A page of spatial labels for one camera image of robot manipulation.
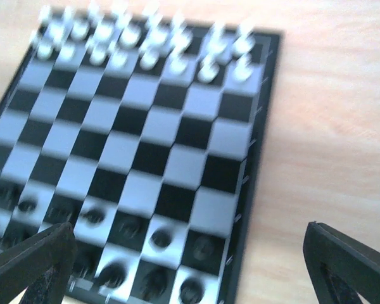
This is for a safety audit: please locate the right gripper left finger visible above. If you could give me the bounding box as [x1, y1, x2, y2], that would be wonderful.
[0, 222, 75, 303]

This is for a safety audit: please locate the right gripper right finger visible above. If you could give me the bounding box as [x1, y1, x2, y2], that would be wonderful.
[303, 222, 380, 303]

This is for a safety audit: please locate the black chess piece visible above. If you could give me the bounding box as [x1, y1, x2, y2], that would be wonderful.
[72, 251, 95, 279]

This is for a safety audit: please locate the black bishop piece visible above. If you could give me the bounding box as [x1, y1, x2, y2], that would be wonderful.
[94, 262, 127, 289]

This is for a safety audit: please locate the black knight piece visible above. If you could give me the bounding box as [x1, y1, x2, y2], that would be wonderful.
[141, 268, 168, 301]

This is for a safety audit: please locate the black rook piece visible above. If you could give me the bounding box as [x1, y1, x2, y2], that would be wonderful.
[179, 277, 205, 304]

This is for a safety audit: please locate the white chess piece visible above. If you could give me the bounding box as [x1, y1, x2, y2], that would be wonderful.
[70, 9, 90, 41]
[39, 4, 54, 27]
[88, 1, 115, 42]
[142, 1, 168, 48]
[205, 22, 230, 63]
[170, 11, 193, 52]
[232, 20, 255, 56]
[111, 1, 141, 49]

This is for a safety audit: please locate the black and silver chessboard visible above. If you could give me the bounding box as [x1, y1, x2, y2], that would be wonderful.
[0, 23, 281, 303]

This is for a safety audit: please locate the white pawn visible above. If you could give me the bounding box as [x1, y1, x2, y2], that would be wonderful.
[30, 31, 54, 60]
[109, 48, 129, 69]
[139, 48, 160, 70]
[232, 54, 253, 83]
[56, 41, 76, 61]
[87, 44, 108, 66]
[197, 55, 219, 83]
[168, 52, 189, 75]

